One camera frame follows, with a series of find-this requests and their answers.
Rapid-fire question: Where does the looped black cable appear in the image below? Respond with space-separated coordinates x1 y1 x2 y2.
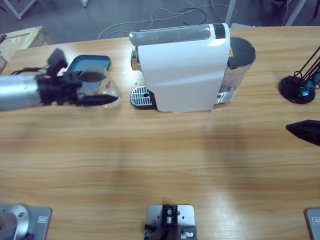
179 7 208 26

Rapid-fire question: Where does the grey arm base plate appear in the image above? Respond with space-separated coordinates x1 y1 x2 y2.
0 204 53 240
304 208 320 240

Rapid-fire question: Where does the clear drinking glass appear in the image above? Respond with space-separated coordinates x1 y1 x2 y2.
79 65 123 110

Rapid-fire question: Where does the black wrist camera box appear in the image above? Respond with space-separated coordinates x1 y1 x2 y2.
46 48 70 76

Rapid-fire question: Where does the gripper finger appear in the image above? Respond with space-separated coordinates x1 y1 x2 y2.
285 119 320 147

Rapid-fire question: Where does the wooden crate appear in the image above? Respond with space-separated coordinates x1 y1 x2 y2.
0 26 54 63

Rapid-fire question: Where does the white capsule coffee machine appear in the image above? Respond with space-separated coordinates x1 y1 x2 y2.
129 22 257 114

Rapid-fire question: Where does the black capsule holder with rods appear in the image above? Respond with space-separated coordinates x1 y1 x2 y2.
278 44 320 105

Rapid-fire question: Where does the thin white cable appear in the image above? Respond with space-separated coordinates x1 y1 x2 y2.
97 0 196 41

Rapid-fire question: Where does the teal plastic tray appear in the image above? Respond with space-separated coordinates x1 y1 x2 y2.
66 54 112 76

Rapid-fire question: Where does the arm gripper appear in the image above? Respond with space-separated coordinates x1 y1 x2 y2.
36 71 118 107

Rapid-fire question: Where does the grey mount plate with post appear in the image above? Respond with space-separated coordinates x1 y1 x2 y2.
144 204 198 240

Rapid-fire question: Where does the grey coffee machine lever lid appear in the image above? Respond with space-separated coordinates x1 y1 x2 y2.
129 24 214 47

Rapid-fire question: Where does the clear water tank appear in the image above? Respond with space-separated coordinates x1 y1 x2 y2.
216 36 257 106

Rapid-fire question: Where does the drip tray with metal grille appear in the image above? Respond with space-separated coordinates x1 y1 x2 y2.
129 85 157 111

